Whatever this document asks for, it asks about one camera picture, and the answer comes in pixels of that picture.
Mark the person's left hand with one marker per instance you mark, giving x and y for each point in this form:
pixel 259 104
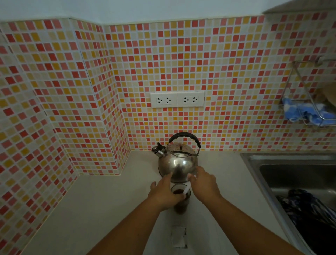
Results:
pixel 161 195

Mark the person's right hand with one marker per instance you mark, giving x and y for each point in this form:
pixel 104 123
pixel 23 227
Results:
pixel 206 187

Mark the person's left thumb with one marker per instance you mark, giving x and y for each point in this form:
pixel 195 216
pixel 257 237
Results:
pixel 179 197

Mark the person's right thumb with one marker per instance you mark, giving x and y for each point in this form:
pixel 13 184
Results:
pixel 191 179

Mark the person's left little finger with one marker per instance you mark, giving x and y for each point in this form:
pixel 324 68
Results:
pixel 153 185

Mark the white plastic stirrer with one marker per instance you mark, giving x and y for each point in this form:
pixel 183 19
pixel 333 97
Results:
pixel 187 188

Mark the glass of dark drink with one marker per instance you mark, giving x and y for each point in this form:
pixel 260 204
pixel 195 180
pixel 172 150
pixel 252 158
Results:
pixel 181 207

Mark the person's left forearm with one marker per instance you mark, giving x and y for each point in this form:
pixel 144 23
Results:
pixel 131 231

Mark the person's right forearm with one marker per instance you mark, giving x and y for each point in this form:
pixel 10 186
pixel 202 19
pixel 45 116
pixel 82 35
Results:
pixel 244 231

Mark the stainless steel whistling kettle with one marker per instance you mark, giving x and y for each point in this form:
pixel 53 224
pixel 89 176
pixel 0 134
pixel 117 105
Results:
pixel 178 163

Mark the torn white sachet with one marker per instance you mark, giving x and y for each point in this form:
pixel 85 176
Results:
pixel 179 237

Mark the stainless steel sink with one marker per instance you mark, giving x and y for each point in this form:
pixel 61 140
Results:
pixel 267 173

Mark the dark patterned cloth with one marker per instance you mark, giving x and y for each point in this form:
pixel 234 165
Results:
pixel 312 220

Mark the blue and white cloth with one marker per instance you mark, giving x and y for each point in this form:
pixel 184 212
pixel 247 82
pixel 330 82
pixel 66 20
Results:
pixel 301 111

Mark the brown sponge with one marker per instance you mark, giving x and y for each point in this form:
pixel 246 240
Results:
pixel 328 96

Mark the white wall power outlet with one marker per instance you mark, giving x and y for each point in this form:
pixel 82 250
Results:
pixel 190 99
pixel 163 100

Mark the grey wall cabinet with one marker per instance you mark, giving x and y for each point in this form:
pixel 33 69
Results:
pixel 301 6

